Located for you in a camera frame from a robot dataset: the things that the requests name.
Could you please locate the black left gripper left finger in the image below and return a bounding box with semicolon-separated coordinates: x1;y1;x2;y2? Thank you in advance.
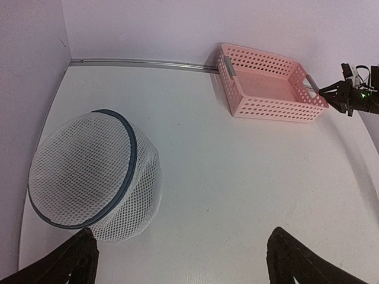
1;228;99;283

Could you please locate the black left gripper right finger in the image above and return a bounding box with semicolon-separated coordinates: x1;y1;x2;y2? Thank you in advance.
266;227;364;283

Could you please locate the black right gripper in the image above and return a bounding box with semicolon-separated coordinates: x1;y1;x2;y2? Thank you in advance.
319;81;378;117

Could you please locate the white mesh laundry bag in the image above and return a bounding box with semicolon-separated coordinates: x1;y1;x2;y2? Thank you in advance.
28;109;162;243

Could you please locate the pink perforated plastic basket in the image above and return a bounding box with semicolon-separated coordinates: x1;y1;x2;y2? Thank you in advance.
217;43;329;123

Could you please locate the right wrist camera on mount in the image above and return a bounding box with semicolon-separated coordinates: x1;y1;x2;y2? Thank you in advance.
341;63;378;91

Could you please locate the aluminium rail at table back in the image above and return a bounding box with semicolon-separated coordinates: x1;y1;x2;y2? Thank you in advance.
69;59;219;74

